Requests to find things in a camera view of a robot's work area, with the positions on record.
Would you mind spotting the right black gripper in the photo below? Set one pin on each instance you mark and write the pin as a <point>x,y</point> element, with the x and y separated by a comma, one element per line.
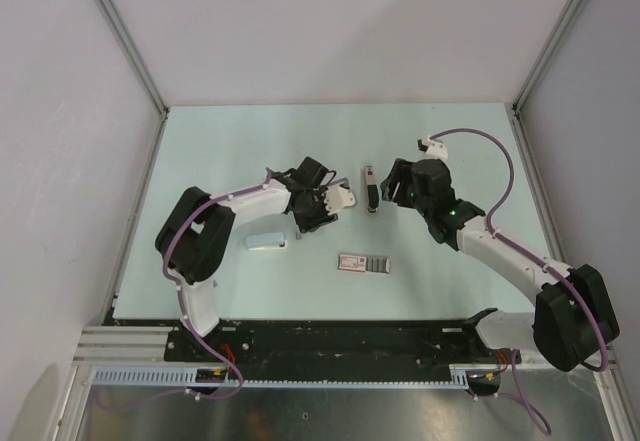
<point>400,173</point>

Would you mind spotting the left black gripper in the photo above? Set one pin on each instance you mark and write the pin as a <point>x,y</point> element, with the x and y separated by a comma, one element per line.
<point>308,225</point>

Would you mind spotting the black staple remover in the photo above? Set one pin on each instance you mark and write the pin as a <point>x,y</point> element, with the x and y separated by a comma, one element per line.
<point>372,191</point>

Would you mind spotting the red staple box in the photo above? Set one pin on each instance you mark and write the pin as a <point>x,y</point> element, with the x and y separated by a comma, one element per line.
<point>363,264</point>

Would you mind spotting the light blue stapler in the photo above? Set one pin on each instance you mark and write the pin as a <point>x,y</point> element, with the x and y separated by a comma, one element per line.
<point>266,241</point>

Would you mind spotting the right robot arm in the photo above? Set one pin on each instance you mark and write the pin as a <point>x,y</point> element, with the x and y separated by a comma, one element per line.
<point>573,316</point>

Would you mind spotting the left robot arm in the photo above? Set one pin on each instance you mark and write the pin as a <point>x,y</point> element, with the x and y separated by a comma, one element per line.
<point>193,240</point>

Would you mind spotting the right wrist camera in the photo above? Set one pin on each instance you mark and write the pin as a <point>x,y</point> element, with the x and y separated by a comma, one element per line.
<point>432,149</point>

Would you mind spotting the right aluminium frame post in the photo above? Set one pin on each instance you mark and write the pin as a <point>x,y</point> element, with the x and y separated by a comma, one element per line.
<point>560,31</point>

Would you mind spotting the aluminium frame post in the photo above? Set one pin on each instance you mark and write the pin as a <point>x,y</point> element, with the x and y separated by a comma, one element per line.
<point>560,31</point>
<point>129,49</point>

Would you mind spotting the left aluminium frame post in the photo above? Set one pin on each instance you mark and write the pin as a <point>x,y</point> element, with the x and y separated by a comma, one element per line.
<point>129,49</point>

